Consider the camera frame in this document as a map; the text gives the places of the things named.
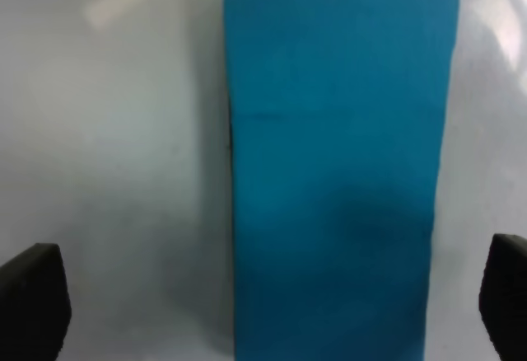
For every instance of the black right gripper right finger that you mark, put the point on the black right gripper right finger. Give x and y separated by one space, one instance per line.
502 296

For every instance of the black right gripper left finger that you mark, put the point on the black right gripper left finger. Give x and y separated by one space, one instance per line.
35 304

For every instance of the blue whiteboard eraser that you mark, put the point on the blue whiteboard eraser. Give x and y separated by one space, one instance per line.
337 118

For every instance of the white whiteboard with aluminium frame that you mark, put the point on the white whiteboard with aluminium frame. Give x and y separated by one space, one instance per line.
115 146

